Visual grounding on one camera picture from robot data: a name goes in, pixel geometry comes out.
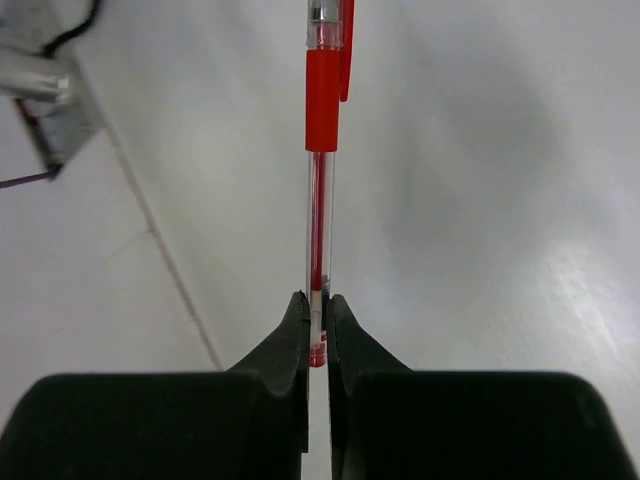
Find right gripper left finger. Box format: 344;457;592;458
1;292;310;479

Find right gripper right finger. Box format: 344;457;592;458
326;295;639;479

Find red gel pen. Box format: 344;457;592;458
305;0;355;368

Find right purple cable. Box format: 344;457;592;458
0;172;54;189

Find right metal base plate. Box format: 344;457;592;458
0;0;109;174

